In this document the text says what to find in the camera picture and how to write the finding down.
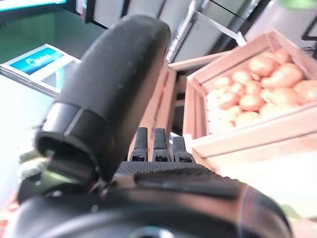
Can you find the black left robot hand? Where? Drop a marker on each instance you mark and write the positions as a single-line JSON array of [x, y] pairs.
[[111, 74]]

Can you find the white freezer blue label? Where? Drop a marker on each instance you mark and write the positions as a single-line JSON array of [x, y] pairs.
[[37, 62]]

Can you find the grey metal cabinet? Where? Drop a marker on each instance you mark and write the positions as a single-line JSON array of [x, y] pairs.
[[205, 29]]

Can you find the tan potato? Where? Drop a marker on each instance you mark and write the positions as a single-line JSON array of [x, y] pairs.
[[229, 99], [224, 81], [263, 65], [251, 101], [282, 55], [284, 75], [241, 77]]

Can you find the wooden display shelf frame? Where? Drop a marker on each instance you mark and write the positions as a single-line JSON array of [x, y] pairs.
[[161, 99]]

